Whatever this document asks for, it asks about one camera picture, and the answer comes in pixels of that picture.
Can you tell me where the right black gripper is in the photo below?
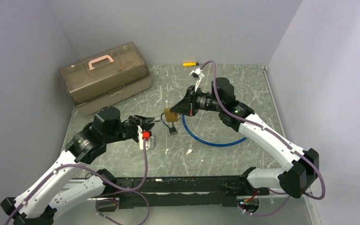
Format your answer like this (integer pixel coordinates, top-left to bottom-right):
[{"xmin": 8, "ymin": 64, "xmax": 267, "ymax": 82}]
[{"xmin": 171, "ymin": 85, "xmax": 224, "ymax": 116}]

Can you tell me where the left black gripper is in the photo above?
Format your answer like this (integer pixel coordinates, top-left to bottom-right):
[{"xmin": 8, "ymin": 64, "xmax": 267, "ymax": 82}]
[{"xmin": 105, "ymin": 114, "xmax": 155, "ymax": 143}]

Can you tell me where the brass padlock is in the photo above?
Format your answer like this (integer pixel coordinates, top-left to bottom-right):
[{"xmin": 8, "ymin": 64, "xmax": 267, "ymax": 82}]
[{"xmin": 154, "ymin": 108, "xmax": 179, "ymax": 123}]

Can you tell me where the small black cable lock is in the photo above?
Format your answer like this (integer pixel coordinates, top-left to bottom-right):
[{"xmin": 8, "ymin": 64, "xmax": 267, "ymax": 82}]
[{"xmin": 160, "ymin": 113, "xmax": 177, "ymax": 135}]

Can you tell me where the blue cable lock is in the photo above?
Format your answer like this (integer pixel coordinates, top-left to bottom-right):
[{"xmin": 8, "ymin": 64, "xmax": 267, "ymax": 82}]
[{"xmin": 181, "ymin": 116, "xmax": 247, "ymax": 147}]

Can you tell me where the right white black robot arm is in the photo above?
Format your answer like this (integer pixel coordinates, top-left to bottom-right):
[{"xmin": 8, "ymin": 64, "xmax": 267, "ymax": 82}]
[{"xmin": 170, "ymin": 77, "xmax": 319, "ymax": 198}]

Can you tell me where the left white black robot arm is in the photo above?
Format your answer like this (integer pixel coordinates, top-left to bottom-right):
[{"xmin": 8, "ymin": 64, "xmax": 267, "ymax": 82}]
[{"xmin": 0, "ymin": 106, "xmax": 155, "ymax": 225}]

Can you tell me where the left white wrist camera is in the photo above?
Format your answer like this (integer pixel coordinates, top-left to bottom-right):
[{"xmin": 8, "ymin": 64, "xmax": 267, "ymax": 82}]
[{"xmin": 137, "ymin": 126, "xmax": 156, "ymax": 150}]

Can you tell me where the yellow handled screwdriver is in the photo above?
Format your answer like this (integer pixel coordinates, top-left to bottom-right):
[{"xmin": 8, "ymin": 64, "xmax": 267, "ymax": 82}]
[{"xmin": 182, "ymin": 62, "xmax": 199, "ymax": 67}]

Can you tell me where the translucent brown toolbox pink handle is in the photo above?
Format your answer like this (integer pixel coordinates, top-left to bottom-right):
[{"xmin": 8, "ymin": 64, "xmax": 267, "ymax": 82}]
[{"xmin": 59, "ymin": 41, "xmax": 152, "ymax": 116}]

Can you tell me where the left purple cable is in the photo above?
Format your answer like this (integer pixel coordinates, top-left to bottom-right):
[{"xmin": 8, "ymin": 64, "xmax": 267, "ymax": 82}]
[{"xmin": 3, "ymin": 136, "xmax": 151, "ymax": 225}]

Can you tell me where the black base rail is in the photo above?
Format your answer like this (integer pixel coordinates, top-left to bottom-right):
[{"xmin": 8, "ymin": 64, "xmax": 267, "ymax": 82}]
[{"xmin": 101, "ymin": 175, "xmax": 269, "ymax": 209}]

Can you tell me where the aluminium frame rail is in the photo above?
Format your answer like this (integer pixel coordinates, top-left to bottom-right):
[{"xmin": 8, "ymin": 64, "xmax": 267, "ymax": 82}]
[{"xmin": 30, "ymin": 66, "xmax": 320, "ymax": 225}]

